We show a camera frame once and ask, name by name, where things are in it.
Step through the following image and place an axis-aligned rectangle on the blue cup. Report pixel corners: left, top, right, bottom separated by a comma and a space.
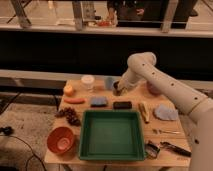
105, 77, 114, 90

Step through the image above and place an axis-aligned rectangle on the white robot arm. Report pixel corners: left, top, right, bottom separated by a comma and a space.
114, 52, 213, 171

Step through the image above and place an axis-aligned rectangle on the green plastic tray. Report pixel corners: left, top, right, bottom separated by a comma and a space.
79, 110, 146, 161

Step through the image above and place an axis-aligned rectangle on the black rectangular block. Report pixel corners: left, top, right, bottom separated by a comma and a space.
113, 101, 132, 109

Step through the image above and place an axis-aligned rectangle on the blue sponge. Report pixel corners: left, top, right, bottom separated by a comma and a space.
90, 97, 108, 107

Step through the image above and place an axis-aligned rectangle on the white cup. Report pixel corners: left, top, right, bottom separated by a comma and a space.
81, 75, 95, 90

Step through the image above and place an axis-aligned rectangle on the yellow banana toy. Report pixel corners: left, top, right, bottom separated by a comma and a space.
139, 102, 150, 124

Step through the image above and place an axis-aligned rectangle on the maroon cup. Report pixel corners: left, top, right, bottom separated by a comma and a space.
147, 83, 161, 96

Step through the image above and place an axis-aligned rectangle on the orange sausage toy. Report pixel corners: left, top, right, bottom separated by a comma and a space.
64, 98, 85, 104

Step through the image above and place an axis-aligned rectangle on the purple grape bunch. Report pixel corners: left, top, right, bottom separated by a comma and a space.
55, 107, 81, 126

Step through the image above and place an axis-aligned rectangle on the blue crumpled cloth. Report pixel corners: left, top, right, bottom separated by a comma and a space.
154, 104, 178, 121

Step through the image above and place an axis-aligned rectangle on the metal fork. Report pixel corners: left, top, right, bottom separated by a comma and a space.
153, 129, 180, 134

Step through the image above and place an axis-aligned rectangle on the black metal clip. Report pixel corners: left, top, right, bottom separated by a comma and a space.
145, 141, 160, 159

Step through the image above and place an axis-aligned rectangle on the orange bowl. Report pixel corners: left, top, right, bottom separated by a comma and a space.
47, 127, 75, 155

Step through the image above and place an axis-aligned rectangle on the person in background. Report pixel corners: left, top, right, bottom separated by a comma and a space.
106, 0, 147, 21

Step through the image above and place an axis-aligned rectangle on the black floor cable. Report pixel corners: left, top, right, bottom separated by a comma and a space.
0, 126, 48, 171

